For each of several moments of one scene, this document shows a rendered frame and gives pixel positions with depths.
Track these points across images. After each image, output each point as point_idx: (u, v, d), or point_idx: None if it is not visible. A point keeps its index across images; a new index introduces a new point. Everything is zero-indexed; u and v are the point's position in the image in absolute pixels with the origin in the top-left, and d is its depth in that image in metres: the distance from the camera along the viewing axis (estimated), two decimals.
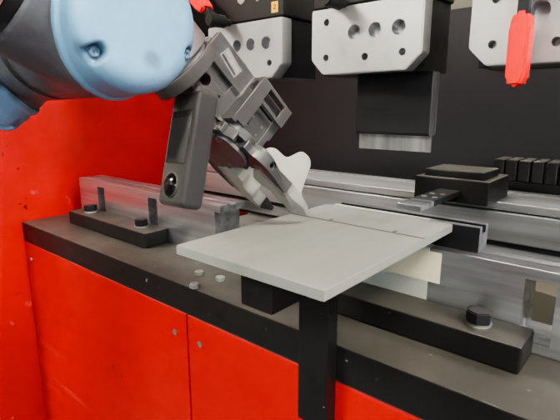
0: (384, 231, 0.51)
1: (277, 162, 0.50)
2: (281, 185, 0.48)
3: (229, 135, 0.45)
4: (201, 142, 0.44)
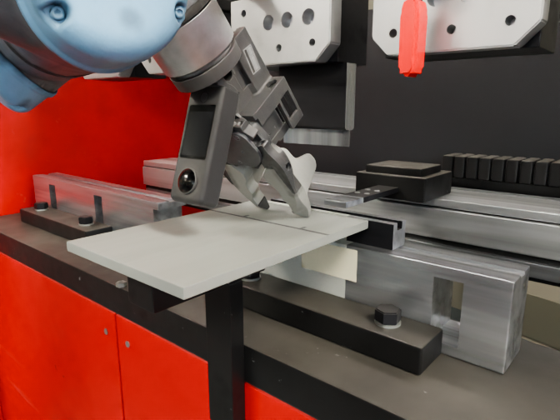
0: (292, 227, 0.49)
1: None
2: (292, 186, 0.48)
3: (249, 133, 0.44)
4: (222, 139, 0.43)
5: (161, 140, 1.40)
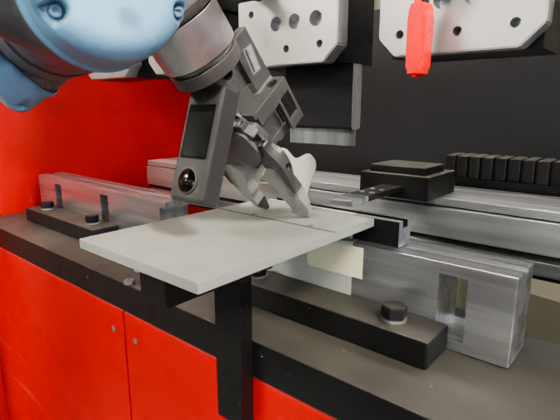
0: (300, 225, 0.50)
1: None
2: (292, 186, 0.48)
3: (249, 133, 0.44)
4: (222, 139, 0.43)
5: (164, 140, 1.41)
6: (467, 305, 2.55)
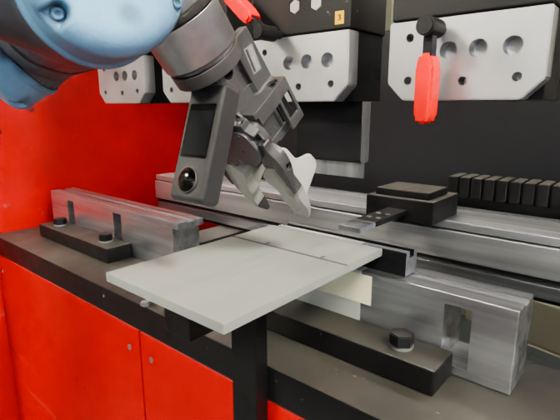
0: (312, 257, 0.53)
1: None
2: (292, 186, 0.48)
3: (250, 132, 0.44)
4: (222, 138, 0.43)
5: (172, 153, 1.44)
6: (467, 311, 2.58)
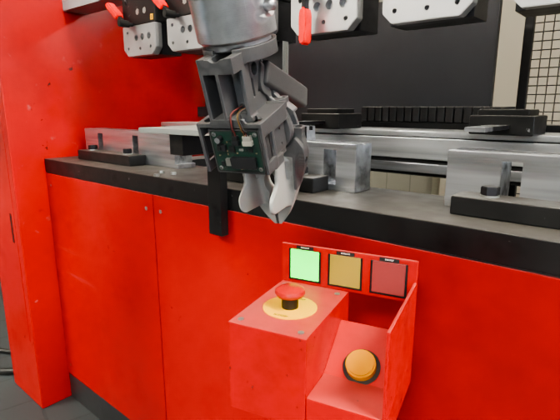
0: None
1: None
2: None
3: None
4: None
5: (172, 110, 1.85)
6: None
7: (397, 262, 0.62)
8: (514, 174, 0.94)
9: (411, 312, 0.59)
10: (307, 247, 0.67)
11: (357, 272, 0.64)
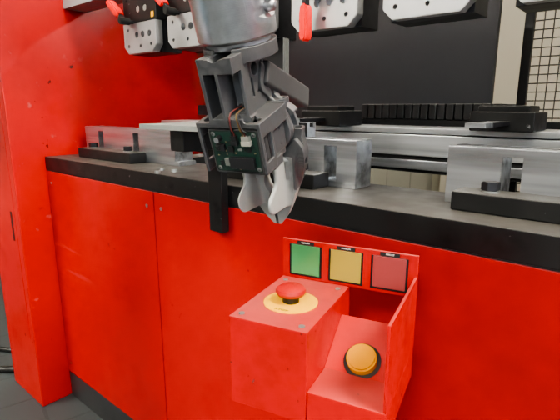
0: None
1: None
2: None
3: None
4: None
5: (172, 108, 1.85)
6: None
7: (397, 257, 0.62)
8: (514, 171, 0.94)
9: (412, 306, 0.59)
10: (308, 242, 0.67)
11: (357, 267, 0.64)
